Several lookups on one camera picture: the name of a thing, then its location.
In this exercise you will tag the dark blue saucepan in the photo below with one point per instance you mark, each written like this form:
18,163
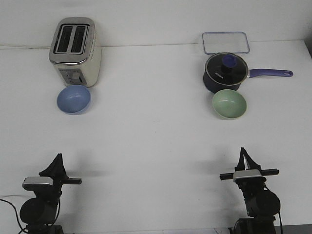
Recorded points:
219,84

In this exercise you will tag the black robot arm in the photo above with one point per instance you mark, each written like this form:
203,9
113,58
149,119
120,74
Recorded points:
41,212
261,203

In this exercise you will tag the glass pot lid blue knob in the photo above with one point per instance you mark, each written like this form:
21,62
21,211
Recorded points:
226,68

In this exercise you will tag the clear container lid blue rim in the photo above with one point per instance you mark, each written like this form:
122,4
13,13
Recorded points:
233,42

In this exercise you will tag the cream and steel toaster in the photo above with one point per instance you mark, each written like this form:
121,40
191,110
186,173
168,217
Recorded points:
75,52

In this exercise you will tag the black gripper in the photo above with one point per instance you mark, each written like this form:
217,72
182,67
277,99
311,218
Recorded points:
58,166
258,182

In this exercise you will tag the blue bowl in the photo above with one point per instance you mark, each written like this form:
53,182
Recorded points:
74,99

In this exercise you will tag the green bowl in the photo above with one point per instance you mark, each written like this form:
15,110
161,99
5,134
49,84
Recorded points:
229,104

